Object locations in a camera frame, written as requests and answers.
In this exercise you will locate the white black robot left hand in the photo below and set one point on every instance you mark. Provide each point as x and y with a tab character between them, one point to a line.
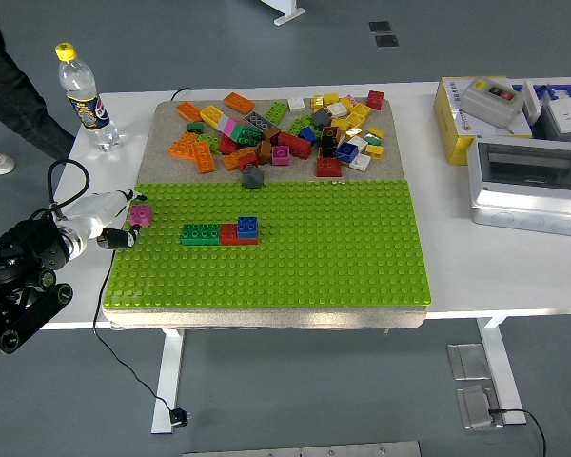
92	209

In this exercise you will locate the pink square building brick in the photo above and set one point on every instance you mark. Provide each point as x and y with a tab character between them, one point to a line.
140	215
281	155

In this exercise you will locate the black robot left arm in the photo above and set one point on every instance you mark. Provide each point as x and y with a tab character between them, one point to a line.
24	238

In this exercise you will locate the long dark green brick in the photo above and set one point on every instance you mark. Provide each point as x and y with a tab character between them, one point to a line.
200	234

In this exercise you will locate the orange building brick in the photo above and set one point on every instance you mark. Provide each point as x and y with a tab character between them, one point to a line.
183	145
203	157
188	111
239	102
232	161

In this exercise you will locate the small dark green brick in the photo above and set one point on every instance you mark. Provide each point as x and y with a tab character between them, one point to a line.
195	127

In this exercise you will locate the lime green building brick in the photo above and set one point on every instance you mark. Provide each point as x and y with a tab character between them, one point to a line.
295	127
307	120
211	142
277	112

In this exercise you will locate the flat red building brick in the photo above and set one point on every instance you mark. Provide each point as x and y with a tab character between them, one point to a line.
227	233

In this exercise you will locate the blue square building brick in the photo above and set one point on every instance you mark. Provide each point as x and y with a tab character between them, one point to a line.
247	227
346	152

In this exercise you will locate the pink grey striped brick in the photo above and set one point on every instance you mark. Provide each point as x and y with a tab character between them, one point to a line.
228	125

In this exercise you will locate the dark grey slope brick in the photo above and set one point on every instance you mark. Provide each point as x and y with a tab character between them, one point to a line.
253	177

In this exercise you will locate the dark green building brick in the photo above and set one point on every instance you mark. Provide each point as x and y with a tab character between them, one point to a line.
247	134

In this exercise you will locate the long red building brick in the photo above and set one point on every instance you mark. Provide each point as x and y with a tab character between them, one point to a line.
295	144

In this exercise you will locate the green studded baseplate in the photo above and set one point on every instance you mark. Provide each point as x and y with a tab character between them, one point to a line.
314	247

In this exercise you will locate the small blue building brick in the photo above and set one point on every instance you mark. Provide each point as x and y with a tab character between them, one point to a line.
308	134

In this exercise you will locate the white building brick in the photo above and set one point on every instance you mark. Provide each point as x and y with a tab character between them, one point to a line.
337	110
360	163
359	142
296	104

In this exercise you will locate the dark grey building brick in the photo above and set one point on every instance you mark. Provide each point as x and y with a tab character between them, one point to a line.
321	116

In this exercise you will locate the dark brown building brick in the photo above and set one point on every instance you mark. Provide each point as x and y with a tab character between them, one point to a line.
329	138

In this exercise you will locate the small green white brick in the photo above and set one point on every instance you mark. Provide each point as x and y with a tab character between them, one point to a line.
372	139

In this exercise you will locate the small yellow building brick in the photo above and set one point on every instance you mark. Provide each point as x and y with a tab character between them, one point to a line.
376	132

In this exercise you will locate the red square building brick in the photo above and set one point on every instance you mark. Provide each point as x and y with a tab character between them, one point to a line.
375	100

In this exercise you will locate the clear bottle yellow cap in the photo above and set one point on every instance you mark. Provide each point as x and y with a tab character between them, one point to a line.
83	102

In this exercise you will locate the person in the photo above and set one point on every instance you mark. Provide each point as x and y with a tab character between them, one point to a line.
9	85

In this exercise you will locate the white table leg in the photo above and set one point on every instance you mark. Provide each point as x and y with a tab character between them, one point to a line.
169	376
499	371

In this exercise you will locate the white furniture foot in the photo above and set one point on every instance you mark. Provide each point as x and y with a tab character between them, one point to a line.
285	9

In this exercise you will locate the metal floor strip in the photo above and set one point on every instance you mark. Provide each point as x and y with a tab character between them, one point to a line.
304	450

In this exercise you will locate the black floor socket cover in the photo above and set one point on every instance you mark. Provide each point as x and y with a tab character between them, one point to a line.
387	41
380	26

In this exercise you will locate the yellow cardboard box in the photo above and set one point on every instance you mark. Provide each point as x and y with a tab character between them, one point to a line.
449	124

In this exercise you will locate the metal floor plate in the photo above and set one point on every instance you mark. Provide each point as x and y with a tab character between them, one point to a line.
476	408
468	362

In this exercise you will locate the white plastic plate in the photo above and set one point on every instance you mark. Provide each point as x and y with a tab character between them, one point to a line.
532	102

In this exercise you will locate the grey push-button switch box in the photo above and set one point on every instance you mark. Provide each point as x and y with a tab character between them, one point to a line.
490	105

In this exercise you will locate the white enclosure transparent lid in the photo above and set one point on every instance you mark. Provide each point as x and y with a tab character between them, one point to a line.
528	195

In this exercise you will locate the white wall socket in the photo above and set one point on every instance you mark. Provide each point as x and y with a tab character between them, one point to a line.
568	116

